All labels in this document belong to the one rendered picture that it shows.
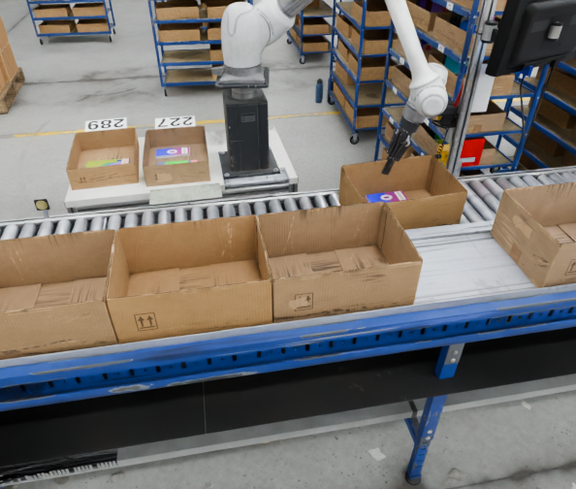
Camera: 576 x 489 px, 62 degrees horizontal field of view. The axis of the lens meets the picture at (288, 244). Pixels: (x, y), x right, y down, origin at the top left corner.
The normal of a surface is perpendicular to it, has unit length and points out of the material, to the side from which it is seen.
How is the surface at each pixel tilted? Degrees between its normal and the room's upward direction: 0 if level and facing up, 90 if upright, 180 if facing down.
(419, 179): 91
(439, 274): 0
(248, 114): 90
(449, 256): 0
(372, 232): 89
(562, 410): 0
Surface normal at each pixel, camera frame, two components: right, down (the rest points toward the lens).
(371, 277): 0.19, 0.60
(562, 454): 0.00, -0.79
